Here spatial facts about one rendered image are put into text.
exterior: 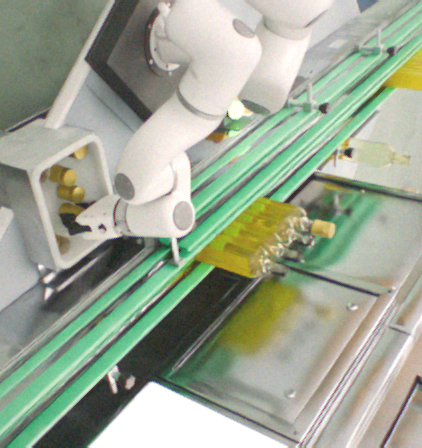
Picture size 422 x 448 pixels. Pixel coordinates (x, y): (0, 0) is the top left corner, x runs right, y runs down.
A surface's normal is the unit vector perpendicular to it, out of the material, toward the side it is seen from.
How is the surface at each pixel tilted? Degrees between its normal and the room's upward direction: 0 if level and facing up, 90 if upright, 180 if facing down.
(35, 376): 90
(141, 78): 1
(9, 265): 0
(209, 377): 90
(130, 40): 1
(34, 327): 90
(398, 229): 90
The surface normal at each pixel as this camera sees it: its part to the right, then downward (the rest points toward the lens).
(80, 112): 0.82, 0.24
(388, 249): -0.11, -0.83
